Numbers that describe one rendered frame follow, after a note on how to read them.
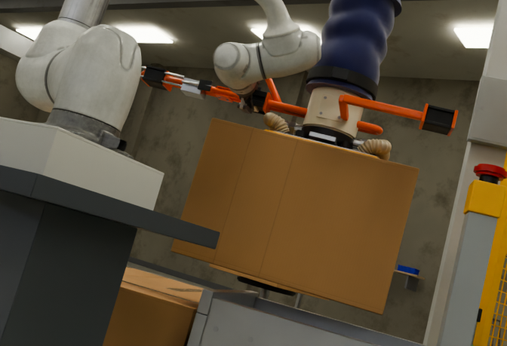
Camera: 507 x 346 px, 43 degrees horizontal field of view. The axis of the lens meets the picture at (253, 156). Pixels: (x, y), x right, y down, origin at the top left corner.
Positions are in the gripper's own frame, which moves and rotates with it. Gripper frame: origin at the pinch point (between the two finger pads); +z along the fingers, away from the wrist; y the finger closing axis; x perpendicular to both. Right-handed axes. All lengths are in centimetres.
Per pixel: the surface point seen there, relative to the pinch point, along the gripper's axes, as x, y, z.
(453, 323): 67, 51, -53
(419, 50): 38, -358, 838
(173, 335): 1, 74, -20
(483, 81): 76, -53, 89
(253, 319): 24, 63, -36
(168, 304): -3, 67, -20
